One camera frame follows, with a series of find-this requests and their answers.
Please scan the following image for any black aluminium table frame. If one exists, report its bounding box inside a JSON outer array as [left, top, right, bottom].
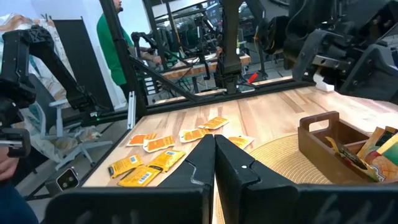
[[24, 0, 315, 200]]

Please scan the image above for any person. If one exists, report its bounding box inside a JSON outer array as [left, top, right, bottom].
[[96, 0, 162, 94]]

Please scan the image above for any black controller box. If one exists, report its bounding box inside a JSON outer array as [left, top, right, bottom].
[[142, 75, 159, 96]]

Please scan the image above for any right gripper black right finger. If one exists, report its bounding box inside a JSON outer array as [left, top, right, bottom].
[[215, 134, 398, 224]]

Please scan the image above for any yellow tea bag packet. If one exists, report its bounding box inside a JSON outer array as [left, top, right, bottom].
[[147, 149, 187, 174], [356, 126, 386, 160], [108, 154, 145, 179], [117, 166, 162, 188], [364, 151, 398, 183], [325, 136, 381, 183]]

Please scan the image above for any brown wooden tea box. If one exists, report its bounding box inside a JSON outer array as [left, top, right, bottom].
[[297, 111, 398, 184]]

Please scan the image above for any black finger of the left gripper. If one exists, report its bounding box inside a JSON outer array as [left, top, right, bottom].
[[292, 30, 327, 82], [340, 43, 398, 105]]

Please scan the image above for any black table-level camera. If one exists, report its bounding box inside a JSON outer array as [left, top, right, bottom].
[[45, 166, 81, 197]]

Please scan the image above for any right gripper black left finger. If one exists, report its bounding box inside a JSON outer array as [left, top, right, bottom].
[[43, 133, 216, 224]]

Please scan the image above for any grey office chair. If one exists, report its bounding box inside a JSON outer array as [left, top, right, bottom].
[[27, 98, 113, 171]]

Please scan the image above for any wooden background table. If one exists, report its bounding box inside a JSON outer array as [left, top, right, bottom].
[[161, 52, 251, 81]]

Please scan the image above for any person's forearm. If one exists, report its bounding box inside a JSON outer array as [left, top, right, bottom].
[[0, 180, 40, 224]]

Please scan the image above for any black panel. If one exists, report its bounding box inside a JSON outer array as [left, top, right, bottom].
[[52, 18, 114, 111]]

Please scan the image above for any silver aluminium extrusion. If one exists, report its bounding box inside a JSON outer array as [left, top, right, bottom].
[[127, 91, 137, 130]]

